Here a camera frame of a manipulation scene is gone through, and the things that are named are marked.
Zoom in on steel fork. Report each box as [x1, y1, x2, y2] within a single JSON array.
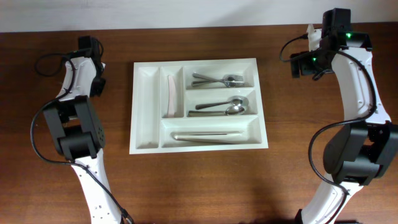
[[191, 74, 245, 88], [192, 72, 246, 88]]

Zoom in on pink plastic knife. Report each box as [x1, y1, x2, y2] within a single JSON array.
[[167, 75, 177, 118]]

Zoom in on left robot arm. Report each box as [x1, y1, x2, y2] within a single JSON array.
[[43, 36, 133, 223]]

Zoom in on steel tablespoon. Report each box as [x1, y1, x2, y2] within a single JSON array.
[[188, 106, 246, 117], [195, 96, 249, 110]]

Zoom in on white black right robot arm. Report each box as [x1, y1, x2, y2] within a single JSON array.
[[287, 8, 397, 223]]

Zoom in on steel tongs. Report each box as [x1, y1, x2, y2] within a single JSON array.
[[171, 132, 243, 144]]

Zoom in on white cutlery tray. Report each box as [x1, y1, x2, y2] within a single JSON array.
[[129, 58, 269, 154]]

